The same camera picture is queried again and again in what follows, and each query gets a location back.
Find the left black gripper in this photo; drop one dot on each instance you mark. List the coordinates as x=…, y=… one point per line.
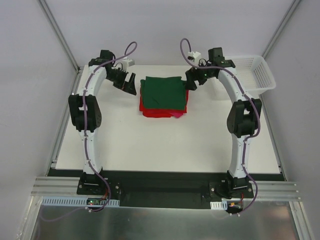
x=122, y=80

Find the white plastic basket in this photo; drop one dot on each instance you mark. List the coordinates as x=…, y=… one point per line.
x=253, y=73

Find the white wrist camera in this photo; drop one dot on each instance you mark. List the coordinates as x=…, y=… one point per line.
x=194, y=57
x=126, y=63

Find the white cable duct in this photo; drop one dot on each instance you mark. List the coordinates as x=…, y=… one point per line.
x=64, y=201
x=219, y=205

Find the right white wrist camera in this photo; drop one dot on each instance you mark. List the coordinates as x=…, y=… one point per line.
x=194, y=57

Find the right white cable duct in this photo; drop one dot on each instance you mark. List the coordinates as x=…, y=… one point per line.
x=219, y=205

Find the green t shirt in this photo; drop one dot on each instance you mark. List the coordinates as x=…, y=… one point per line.
x=166, y=93

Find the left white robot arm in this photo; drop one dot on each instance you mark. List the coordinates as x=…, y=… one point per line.
x=84, y=108

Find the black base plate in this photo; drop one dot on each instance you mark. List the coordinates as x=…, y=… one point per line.
x=175, y=201

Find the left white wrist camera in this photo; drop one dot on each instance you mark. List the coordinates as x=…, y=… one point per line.
x=126, y=63

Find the left white cable duct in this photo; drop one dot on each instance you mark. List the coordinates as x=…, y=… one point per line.
x=64, y=201

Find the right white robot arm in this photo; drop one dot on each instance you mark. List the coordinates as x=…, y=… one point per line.
x=243, y=121

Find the aluminium frame rail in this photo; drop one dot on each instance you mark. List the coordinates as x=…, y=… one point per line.
x=70, y=186

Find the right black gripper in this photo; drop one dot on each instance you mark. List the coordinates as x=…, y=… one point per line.
x=194, y=79

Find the red t shirt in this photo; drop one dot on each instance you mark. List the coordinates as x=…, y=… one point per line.
x=157, y=113

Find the pink t shirt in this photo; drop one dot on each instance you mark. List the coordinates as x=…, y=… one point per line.
x=177, y=113

